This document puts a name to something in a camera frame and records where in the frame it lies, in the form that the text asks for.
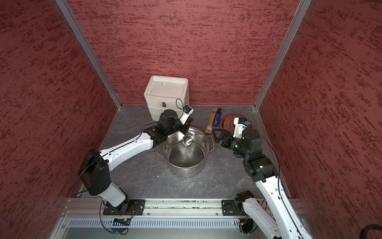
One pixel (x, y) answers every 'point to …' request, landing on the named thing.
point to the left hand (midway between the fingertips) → (190, 120)
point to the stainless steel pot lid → (227, 122)
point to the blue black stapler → (217, 117)
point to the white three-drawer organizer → (163, 93)
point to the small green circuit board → (124, 221)
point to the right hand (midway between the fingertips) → (215, 135)
